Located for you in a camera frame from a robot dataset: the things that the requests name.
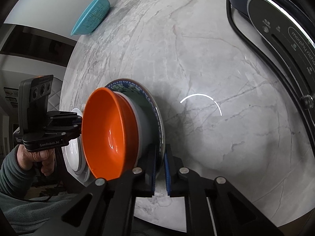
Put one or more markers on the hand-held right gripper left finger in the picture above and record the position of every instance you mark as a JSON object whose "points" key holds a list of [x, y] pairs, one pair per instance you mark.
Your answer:
{"points": [[153, 174]]}

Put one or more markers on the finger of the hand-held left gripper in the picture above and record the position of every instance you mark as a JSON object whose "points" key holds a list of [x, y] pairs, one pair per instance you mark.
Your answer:
{"points": [[78, 119], [77, 129]]}

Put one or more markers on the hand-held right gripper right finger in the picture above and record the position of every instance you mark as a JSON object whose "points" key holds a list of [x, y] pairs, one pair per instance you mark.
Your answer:
{"points": [[168, 174]]}

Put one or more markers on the orange bowl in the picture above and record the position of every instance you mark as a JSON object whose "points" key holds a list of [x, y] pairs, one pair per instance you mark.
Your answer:
{"points": [[103, 118]]}

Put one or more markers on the large white plate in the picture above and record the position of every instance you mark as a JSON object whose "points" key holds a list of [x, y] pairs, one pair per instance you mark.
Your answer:
{"points": [[73, 157]]}

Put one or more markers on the blue patterned plate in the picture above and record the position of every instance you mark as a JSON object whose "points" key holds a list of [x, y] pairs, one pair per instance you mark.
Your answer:
{"points": [[136, 91]]}

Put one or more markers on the person's left forearm grey sleeve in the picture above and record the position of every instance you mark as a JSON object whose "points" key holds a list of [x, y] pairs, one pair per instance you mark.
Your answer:
{"points": [[14, 177]]}

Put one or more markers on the person's left hand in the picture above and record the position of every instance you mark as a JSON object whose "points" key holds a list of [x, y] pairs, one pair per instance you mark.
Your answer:
{"points": [[37, 157]]}

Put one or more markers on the white quilted chair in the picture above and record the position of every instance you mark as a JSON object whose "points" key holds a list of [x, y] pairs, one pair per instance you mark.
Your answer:
{"points": [[55, 95]]}

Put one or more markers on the person's grey fleece top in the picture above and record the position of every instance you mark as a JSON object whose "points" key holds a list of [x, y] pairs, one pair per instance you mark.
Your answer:
{"points": [[37, 213]]}

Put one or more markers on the blue plastic colander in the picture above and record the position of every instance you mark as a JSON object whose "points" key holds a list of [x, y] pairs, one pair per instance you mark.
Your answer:
{"points": [[91, 17]]}

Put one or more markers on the dark blue cooking appliance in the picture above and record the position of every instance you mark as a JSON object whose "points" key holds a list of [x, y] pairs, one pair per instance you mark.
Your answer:
{"points": [[270, 17]]}

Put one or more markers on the wall rack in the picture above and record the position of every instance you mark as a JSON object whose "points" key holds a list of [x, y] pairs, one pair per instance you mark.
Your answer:
{"points": [[11, 94]]}

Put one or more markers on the black wall panel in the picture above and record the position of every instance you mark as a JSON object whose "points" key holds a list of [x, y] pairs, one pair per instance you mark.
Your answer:
{"points": [[37, 44]]}

